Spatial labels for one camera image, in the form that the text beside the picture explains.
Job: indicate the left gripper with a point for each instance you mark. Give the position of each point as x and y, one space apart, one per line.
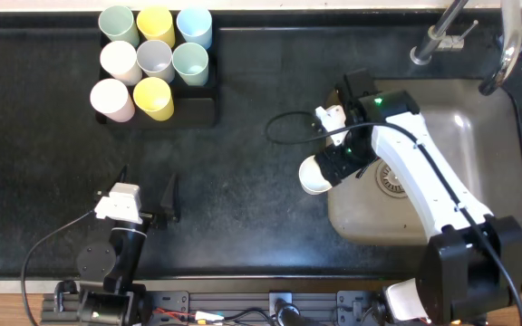
154 219

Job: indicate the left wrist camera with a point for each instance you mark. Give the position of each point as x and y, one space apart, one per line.
120 204

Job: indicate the blue cup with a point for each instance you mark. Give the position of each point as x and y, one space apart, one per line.
194 25

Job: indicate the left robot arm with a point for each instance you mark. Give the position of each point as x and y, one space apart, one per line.
125 249

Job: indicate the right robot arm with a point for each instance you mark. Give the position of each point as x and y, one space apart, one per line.
419 181

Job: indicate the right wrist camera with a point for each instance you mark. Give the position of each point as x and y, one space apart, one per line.
333 117

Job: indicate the steel tap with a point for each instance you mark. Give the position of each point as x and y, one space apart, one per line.
510 45

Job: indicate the white cup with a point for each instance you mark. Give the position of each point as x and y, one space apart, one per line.
118 60
311 181

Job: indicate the grey cup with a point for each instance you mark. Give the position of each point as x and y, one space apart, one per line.
154 58

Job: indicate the mounting rail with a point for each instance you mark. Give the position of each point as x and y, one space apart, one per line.
234 308

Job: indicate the pink cup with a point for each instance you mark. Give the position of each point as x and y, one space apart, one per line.
110 97

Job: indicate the steel sink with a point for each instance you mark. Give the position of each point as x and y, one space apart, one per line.
469 117

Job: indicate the yellow cup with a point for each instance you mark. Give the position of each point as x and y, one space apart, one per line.
154 22
152 96

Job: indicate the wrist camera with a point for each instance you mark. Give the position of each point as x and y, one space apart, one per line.
120 204
333 117

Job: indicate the green cup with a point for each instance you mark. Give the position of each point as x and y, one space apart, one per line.
117 22
190 61

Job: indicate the black tray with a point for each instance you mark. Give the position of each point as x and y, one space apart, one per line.
195 111

